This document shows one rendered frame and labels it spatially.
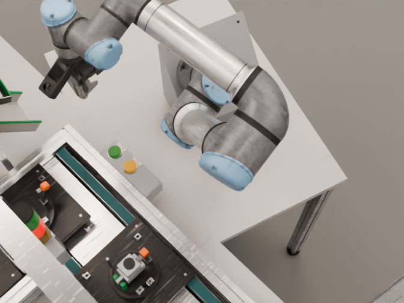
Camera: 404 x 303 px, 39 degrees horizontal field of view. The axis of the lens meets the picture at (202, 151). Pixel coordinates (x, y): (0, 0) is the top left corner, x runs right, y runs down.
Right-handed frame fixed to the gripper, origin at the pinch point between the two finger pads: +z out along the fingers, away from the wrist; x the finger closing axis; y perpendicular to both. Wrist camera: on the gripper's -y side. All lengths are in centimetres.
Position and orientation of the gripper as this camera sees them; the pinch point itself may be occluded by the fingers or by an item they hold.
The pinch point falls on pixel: (80, 97)
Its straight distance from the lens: 158.5
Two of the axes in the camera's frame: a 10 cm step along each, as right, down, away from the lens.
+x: -7.1, -6.3, 3.1
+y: 7.0, -6.4, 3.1
